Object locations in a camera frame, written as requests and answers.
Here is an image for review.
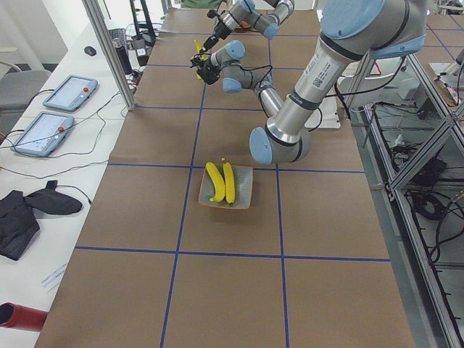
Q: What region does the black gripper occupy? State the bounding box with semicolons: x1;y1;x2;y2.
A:
203;22;231;51
201;60;220;85

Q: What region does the yellow banana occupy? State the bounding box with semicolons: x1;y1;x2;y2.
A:
194;39;208;80
206;162;225;202
221;157;236;204

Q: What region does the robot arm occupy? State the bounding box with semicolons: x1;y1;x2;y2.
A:
191;0;428;165
199;0;294;53

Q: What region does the grey square plate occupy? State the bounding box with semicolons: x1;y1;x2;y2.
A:
199;159;253;210

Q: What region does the black bottle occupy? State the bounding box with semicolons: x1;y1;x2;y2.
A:
112;38;132;75

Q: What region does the computer mouse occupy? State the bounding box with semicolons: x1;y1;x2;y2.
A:
84;46;96;57

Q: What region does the teach pendant far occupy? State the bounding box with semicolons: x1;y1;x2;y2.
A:
42;75;99;112

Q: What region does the teach pendant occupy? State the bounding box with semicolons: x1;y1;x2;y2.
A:
42;75;99;112
11;112;75;157

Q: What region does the teach pendant near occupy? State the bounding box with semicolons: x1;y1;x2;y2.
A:
11;112;75;157

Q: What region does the black cloth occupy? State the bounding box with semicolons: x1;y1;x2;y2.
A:
1;180;83;261

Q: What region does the red cylinder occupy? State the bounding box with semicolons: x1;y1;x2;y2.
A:
1;302;49;332

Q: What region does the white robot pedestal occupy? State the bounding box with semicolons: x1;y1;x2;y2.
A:
305;96;341;129

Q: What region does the aluminium frame post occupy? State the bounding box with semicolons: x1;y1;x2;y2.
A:
82;0;135;111

